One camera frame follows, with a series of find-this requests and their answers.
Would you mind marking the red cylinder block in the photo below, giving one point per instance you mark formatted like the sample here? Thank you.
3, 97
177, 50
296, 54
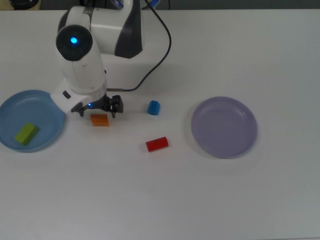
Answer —
157, 144

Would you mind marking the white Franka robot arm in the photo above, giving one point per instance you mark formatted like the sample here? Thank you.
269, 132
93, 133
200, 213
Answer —
82, 67

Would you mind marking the small blue block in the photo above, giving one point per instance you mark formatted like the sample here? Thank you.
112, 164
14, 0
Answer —
153, 108

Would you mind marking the orange rectangular block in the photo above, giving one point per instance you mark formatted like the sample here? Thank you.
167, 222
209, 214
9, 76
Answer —
100, 120

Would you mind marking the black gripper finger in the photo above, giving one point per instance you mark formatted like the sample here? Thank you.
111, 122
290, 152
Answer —
117, 105
80, 108

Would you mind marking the green rectangular block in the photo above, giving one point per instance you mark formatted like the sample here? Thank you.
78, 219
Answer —
26, 133

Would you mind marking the purple plate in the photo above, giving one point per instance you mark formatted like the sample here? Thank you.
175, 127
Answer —
225, 127

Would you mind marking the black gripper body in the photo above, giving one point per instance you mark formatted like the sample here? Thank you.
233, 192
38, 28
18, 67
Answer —
102, 103

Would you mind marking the blue plate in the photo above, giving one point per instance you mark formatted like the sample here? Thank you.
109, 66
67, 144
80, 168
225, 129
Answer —
15, 112

